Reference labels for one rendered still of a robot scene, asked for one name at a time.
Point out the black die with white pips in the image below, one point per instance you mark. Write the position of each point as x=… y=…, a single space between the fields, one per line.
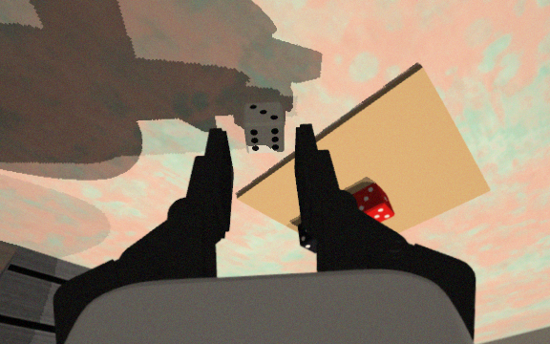
x=306 y=240

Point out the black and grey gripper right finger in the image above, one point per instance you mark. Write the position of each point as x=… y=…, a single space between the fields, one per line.
x=344 y=234

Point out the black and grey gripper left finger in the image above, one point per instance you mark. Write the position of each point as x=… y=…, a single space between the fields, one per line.
x=182 y=247

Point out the red die with white pips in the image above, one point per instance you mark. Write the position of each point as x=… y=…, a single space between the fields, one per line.
x=374 y=201

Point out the tan flat mat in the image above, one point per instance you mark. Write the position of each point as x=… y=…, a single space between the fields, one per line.
x=403 y=139

